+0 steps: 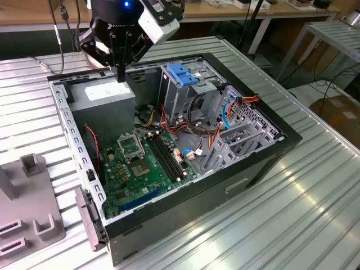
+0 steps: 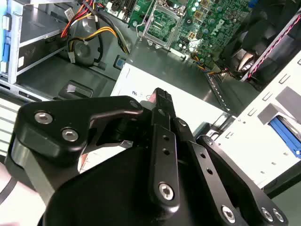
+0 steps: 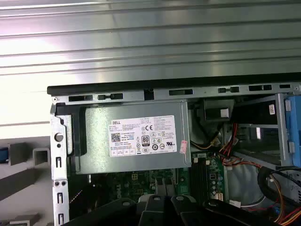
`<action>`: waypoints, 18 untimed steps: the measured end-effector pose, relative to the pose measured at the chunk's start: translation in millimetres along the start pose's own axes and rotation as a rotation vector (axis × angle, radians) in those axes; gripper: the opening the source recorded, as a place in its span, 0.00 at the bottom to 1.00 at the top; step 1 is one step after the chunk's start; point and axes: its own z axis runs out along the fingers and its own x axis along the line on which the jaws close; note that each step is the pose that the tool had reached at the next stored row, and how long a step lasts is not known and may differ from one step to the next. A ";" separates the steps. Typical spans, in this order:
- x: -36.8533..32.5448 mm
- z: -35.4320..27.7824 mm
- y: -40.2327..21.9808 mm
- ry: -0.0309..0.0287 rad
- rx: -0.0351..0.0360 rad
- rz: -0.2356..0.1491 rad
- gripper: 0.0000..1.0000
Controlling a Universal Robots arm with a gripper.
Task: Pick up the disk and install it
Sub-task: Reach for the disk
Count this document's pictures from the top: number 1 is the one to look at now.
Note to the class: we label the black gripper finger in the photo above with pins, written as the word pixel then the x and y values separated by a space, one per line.
pixel 137 45
pixel 95 49

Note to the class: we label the metal disk bay cage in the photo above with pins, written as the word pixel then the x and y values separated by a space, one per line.
pixel 253 132

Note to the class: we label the blue plastic drive latch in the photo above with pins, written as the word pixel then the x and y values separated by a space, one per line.
pixel 180 74

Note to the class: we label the grey power supply unit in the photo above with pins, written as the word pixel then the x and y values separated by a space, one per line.
pixel 101 112

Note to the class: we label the metal optical drive cage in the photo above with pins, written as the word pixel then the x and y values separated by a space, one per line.
pixel 174 98

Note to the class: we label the wooden workbench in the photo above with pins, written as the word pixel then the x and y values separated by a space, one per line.
pixel 213 11

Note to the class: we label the white box with black stripe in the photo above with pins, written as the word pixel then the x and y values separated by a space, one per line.
pixel 242 3

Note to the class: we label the black RAM slot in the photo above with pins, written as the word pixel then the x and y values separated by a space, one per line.
pixel 161 157
pixel 166 157
pixel 170 157
pixel 175 157

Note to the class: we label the beige board connector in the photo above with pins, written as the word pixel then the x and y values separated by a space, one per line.
pixel 178 156

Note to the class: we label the black tripod stand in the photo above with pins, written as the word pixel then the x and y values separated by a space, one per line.
pixel 254 17

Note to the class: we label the green motherboard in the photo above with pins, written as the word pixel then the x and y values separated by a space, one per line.
pixel 132 194

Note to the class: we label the blue expansion slot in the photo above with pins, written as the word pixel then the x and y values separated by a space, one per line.
pixel 140 198

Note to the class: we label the black open PC case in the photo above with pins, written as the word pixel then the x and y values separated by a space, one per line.
pixel 197 202

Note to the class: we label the grey parts rack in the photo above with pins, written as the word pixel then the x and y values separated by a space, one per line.
pixel 25 202

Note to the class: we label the grey plastic case latch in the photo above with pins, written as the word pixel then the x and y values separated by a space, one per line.
pixel 90 222

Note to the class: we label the small black device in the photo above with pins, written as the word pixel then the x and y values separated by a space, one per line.
pixel 322 3

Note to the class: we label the metal slat side table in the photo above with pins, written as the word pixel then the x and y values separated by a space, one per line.
pixel 337 33

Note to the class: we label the brown cardboard box with label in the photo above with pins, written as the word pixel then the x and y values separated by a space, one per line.
pixel 337 109

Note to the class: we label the silver metal cylinder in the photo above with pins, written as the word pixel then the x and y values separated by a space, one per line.
pixel 353 18

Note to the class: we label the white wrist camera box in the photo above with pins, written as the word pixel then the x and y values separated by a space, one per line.
pixel 160 25

